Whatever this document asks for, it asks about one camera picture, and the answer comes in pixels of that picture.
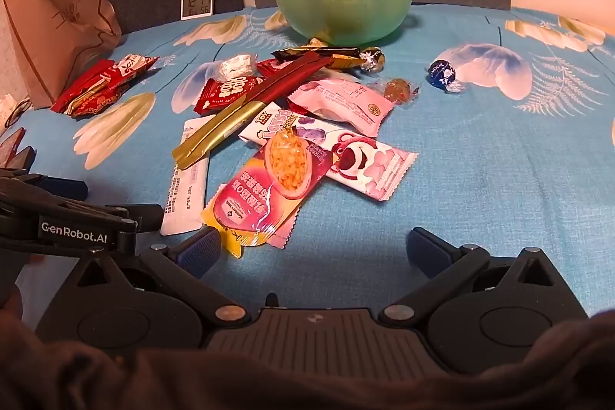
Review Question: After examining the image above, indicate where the pink bear print packet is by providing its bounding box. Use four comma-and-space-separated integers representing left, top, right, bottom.
239, 101, 418, 202

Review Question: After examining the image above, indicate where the dark red gold stick packet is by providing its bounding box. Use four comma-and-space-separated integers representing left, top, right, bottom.
172, 52, 332, 171

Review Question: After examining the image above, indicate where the black foil chocolate ball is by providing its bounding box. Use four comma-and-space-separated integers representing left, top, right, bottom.
360, 46, 386, 72

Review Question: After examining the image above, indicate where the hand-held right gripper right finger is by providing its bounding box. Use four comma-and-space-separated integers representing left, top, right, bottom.
379, 226, 560, 323

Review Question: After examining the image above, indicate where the red gold ornate packet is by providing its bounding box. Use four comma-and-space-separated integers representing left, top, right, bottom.
67, 78, 133, 119

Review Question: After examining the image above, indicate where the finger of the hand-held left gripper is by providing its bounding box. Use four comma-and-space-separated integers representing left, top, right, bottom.
29, 177, 88, 201
102, 203, 165, 231

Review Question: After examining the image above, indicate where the white digital clock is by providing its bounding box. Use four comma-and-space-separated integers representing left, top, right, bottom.
181, 0, 213, 21

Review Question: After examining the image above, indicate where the blue foil chocolate ball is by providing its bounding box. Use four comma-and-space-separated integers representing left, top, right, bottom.
425, 59, 467, 95

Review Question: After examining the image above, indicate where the dark brown object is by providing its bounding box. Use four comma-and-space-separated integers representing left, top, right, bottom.
0, 128, 38, 173

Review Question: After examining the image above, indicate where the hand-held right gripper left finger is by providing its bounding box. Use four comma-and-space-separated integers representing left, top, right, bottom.
62, 227, 251, 327

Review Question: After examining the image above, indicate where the green plastic bowl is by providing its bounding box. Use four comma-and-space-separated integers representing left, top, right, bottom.
254, 0, 432, 46

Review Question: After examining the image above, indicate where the clear brown candy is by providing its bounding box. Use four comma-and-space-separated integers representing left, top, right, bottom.
367, 78, 421, 108

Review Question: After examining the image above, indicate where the plain red packet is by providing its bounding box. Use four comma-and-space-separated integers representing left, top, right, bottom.
50, 60, 118, 113

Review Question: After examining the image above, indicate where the black gold packet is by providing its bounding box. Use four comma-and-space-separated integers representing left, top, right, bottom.
272, 46, 361, 61

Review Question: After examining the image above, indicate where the pink yellow fruit packet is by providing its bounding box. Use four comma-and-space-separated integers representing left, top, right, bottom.
201, 129, 334, 259

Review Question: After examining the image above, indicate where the blue floral cloth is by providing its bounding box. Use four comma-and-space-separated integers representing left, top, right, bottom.
0, 4, 615, 329

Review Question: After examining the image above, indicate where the pink pillow packet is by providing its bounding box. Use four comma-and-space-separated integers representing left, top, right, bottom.
287, 78, 385, 137

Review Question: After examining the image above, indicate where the white nougat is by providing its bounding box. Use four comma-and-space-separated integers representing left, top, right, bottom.
214, 53, 258, 80

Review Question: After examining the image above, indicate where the dark red white-lettered packet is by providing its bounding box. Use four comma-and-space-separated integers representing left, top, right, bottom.
194, 76, 265, 114

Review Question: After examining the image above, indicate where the red white candy packet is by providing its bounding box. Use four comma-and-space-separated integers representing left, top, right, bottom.
98, 53, 160, 86

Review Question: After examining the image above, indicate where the white long sachet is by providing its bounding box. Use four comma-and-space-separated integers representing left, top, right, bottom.
160, 116, 217, 237

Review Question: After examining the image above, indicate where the brown paper bag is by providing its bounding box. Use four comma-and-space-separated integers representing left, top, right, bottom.
2, 0, 122, 109

